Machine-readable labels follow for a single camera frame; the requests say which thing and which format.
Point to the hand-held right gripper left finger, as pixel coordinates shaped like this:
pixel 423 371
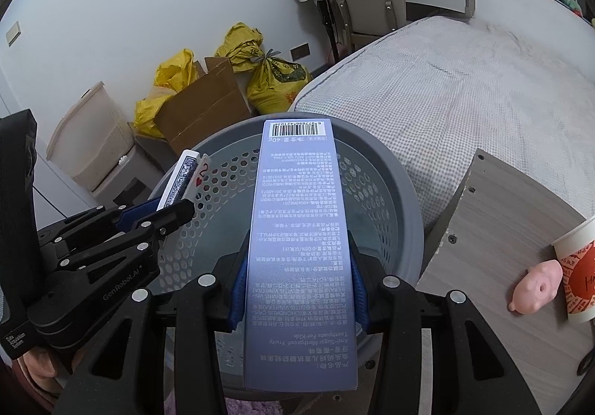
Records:
pixel 239 285

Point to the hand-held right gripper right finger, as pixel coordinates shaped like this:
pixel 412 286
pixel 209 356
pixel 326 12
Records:
pixel 360 289

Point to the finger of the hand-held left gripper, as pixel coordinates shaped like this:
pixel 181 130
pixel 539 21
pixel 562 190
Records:
pixel 172 215
pixel 135 216

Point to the deck of playing cards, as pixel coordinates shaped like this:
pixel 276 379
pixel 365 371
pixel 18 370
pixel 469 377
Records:
pixel 181 178

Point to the long purple cardboard box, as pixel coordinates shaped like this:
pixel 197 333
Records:
pixel 302 257

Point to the grey perforated plastic basket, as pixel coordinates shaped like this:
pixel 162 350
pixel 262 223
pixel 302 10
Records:
pixel 381 192

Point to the person's left hand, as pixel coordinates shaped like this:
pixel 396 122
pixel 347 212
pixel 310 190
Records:
pixel 44 368

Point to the beige plastic drawer cabinet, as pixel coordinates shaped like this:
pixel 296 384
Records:
pixel 93 136

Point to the brown cardboard box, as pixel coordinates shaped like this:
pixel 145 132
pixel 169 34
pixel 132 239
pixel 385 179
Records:
pixel 204 108

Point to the tied yellow plastic bag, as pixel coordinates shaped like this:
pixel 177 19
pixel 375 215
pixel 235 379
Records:
pixel 274 80

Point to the pink rubber toy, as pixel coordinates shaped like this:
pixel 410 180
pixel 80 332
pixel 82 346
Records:
pixel 534 287

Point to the bed with grey sheet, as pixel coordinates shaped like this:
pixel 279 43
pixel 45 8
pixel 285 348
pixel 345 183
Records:
pixel 441 94

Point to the red and white paper cup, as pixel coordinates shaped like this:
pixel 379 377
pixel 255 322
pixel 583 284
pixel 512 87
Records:
pixel 578 271

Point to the green plush toy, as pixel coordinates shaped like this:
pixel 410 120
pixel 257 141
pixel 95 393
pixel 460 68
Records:
pixel 571 4

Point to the dark wall socket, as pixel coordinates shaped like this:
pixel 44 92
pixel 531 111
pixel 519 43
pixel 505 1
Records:
pixel 300 52

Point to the white wall switch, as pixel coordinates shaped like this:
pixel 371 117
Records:
pixel 13 34

